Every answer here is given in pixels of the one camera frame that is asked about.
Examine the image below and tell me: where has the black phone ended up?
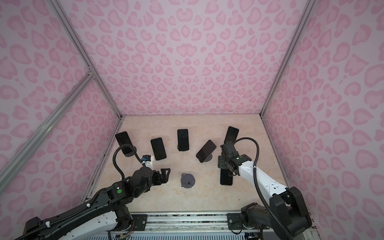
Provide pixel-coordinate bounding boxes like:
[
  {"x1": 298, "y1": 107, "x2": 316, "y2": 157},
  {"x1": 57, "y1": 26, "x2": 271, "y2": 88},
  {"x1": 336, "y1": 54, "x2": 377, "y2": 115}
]
[
  {"x1": 177, "y1": 129, "x2": 190, "y2": 152},
  {"x1": 151, "y1": 138, "x2": 167, "y2": 161},
  {"x1": 224, "y1": 126, "x2": 239, "y2": 144},
  {"x1": 220, "y1": 169, "x2": 233, "y2": 186},
  {"x1": 115, "y1": 132, "x2": 134, "y2": 146}
]

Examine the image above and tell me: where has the grey phone stand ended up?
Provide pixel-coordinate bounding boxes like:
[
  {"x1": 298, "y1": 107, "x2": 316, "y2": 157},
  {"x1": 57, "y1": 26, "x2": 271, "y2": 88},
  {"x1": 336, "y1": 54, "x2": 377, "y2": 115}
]
[{"x1": 181, "y1": 173, "x2": 196, "y2": 189}]

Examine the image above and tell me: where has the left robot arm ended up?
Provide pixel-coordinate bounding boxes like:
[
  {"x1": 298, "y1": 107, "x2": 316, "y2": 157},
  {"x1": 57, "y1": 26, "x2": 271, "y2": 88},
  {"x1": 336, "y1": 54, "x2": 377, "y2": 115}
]
[{"x1": 19, "y1": 167, "x2": 171, "y2": 240}]

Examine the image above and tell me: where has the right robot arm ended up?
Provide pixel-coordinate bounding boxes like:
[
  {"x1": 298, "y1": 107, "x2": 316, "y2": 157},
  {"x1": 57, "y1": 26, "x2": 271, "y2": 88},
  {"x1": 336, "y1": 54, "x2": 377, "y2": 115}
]
[{"x1": 218, "y1": 142, "x2": 313, "y2": 240}]

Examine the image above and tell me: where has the centre right grey stand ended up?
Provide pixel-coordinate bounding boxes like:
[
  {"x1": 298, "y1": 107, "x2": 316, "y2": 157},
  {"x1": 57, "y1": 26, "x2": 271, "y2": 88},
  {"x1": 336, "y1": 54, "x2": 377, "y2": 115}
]
[{"x1": 203, "y1": 154, "x2": 213, "y2": 163}]

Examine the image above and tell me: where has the far left grey stand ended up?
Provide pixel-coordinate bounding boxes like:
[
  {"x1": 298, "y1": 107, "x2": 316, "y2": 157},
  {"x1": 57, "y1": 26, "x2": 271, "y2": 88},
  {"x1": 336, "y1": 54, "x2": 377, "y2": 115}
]
[{"x1": 122, "y1": 147, "x2": 137, "y2": 157}]

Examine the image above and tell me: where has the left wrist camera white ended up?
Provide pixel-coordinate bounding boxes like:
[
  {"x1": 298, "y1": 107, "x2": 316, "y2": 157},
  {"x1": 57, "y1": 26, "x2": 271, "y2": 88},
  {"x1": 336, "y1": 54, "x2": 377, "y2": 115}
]
[{"x1": 142, "y1": 155, "x2": 155, "y2": 170}]

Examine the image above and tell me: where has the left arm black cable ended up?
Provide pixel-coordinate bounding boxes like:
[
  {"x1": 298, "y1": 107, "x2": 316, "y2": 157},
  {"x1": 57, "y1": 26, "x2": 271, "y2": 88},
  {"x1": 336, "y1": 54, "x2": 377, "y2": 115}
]
[{"x1": 112, "y1": 143, "x2": 145, "y2": 181}]

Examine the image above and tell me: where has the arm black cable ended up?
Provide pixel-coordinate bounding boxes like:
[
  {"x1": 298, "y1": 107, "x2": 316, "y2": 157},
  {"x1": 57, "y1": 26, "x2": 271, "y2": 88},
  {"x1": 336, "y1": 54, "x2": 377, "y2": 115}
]
[
  {"x1": 232, "y1": 137, "x2": 295, "y2": 240},
  {"x1": 112, "y1": 143, "x2": 145, "y2": 181}
]

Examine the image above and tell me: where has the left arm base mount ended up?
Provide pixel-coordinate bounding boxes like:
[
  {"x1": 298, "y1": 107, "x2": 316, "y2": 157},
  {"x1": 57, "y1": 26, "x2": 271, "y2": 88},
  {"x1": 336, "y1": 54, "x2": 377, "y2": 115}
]
[{"x1": 120, "y1": 214, "x2": 148, "y2": 232}]

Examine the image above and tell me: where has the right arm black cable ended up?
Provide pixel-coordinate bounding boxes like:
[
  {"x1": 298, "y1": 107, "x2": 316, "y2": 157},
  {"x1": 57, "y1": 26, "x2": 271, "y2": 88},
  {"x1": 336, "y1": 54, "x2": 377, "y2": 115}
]
[{"x1": 232, "y1": 137, "x2": 295, "y2": 240}]

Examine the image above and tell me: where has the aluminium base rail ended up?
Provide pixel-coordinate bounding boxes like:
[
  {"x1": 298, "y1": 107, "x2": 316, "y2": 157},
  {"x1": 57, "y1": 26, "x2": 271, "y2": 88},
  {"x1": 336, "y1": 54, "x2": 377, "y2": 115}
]
[{"x1": 71, "y1": 211, "x2": 322, "y2": 240}]

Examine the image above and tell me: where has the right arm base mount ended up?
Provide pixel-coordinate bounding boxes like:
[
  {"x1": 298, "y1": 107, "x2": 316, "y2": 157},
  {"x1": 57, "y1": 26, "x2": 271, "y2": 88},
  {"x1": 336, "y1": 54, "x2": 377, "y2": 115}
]
[{"x1": 226, "y1": 213, "x2": 261, "y2": 233}]

